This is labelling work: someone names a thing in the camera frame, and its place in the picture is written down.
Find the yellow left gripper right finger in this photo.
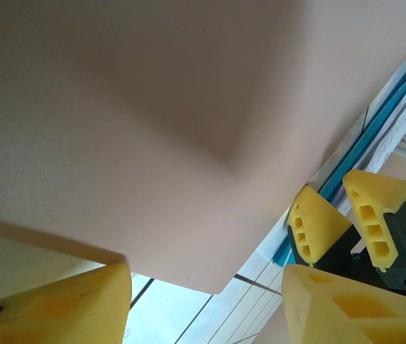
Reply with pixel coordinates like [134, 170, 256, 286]
[281, 264, 406, 344]

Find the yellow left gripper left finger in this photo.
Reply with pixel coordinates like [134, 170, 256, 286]
[0, 263, 133, 344]

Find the paper sheet with bold drawings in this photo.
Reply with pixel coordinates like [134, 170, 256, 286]
[249, 34, 406, 268]

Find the brown cardboard folder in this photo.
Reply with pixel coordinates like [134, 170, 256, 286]
[0, 0, 406, 295]

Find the blue sheet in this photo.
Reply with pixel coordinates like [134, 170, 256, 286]
[273, 59, 406, 268]

